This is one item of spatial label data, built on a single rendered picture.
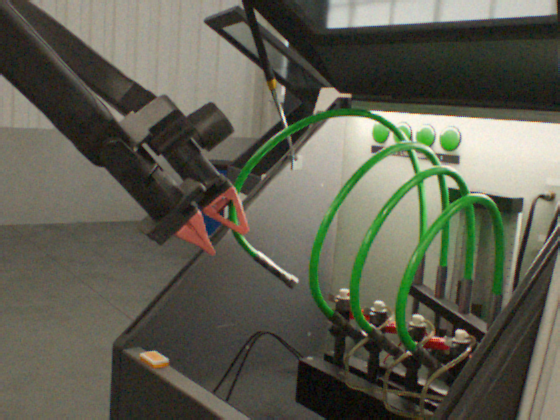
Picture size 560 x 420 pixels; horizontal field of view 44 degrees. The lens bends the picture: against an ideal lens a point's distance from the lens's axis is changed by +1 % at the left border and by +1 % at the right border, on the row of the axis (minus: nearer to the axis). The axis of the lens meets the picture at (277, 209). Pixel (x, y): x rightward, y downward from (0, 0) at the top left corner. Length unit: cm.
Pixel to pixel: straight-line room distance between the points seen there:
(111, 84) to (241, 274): 49
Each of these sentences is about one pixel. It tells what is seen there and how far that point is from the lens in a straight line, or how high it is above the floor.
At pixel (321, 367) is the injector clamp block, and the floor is 98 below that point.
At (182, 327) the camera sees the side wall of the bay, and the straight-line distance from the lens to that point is 139.
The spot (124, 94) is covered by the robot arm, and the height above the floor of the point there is 142.
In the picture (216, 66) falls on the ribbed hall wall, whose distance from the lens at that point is 833.
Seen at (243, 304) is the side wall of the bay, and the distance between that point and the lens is 147.
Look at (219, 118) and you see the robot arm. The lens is 120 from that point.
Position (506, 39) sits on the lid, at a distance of 118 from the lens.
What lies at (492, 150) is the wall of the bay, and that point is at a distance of 134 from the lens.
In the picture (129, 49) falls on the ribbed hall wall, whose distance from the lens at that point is 789.
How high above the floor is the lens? 142
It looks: 9 degrees down
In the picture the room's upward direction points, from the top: 4 degrees clockwise
